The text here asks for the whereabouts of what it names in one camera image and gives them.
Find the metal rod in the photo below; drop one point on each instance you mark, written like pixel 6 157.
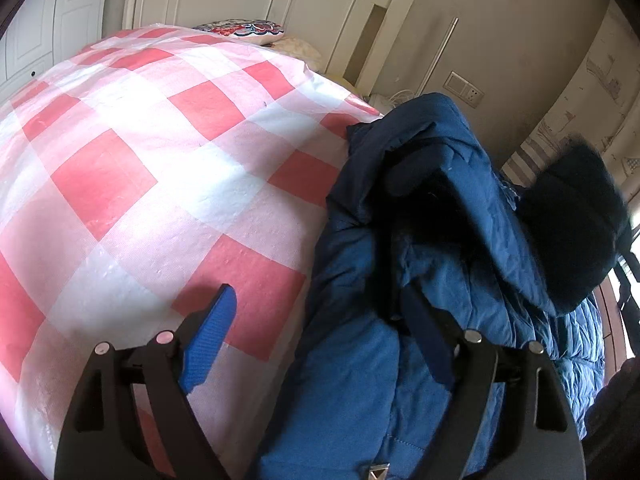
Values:
pixel 442 52

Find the printed curtain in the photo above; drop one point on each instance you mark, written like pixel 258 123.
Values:
pixel 600 85

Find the white bed headboard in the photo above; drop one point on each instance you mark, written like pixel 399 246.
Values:
pixel 300 0

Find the pink checked bed cover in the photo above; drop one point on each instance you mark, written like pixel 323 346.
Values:
pixel 150 170

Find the pale yellow pillow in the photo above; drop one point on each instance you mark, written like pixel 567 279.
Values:
pixel 300 50

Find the blue puffer jacket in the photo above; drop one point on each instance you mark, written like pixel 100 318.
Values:
pixel 450 220

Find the wall socket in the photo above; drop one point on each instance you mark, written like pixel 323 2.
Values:
pixel 465 88

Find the dark cloth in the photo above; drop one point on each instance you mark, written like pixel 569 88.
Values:
pixel 615 405

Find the wooden bed frame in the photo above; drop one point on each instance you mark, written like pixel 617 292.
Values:
pixel 612 320

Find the white wardrobe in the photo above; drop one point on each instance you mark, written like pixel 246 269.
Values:
pixel 50 20

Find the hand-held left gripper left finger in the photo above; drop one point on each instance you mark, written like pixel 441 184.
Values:
pixel 212 332

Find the patterned pillow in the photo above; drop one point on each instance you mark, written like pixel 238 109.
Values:
pixel 240 29

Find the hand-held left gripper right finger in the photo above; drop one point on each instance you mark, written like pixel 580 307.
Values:
pixel 434 340

